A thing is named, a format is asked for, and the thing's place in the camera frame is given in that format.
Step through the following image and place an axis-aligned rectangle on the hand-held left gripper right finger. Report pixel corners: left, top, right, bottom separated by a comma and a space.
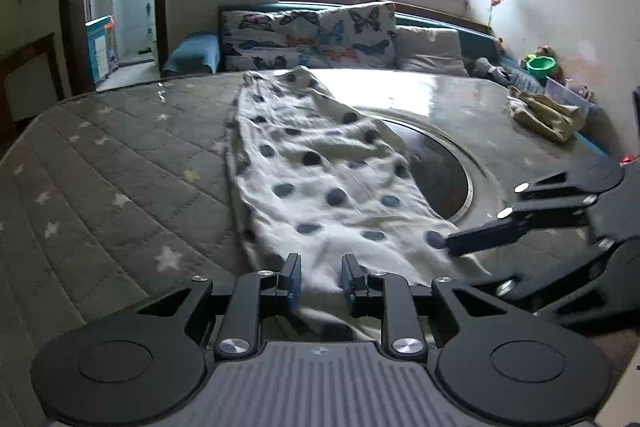
341, 253, 532, 362

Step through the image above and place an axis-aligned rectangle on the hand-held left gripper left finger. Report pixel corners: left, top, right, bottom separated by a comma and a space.
134, 253, 303, 361

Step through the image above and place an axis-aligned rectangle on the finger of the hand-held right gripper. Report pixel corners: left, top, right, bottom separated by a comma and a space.
476, 236, 640, 327
443, 156, 627, 258

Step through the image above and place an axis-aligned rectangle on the white polka dot garment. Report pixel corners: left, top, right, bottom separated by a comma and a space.
225, 66, 493, 343

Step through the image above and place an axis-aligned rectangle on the yellow crumpled cloth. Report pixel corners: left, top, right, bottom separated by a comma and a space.
507, 86, 584, 143

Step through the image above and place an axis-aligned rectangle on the clear plastic storage box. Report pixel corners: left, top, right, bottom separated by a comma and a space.
544, 76, 599, 114

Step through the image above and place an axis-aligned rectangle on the green plastic bowl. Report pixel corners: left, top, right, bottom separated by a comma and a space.
525, 56, 559, 81

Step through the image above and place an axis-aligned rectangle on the grey stuffed toy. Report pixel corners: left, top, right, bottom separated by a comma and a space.
474, 56, 512, 83

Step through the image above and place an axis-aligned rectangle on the beige cushion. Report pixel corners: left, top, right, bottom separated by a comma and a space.
394, 25, 472, 77

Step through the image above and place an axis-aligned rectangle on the teal sofa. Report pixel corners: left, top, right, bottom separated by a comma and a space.
217, 1, 507, 75

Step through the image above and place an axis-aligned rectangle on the grey quilted star mat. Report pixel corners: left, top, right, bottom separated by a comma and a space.
0, 73, 261, 427

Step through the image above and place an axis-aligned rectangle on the butterfly print pillow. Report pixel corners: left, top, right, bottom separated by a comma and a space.
310, 1, 397, 69
220, 9, 322, 70

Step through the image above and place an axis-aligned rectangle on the blue sofa armrest cushion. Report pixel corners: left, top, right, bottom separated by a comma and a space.
161, 32, 221, 78

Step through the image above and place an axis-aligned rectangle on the blue cardboard box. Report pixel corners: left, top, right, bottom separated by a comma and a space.
84, 15, 120, 83

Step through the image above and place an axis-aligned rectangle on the dark wooden door frame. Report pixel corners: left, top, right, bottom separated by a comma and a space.
58, 0, 169, 96

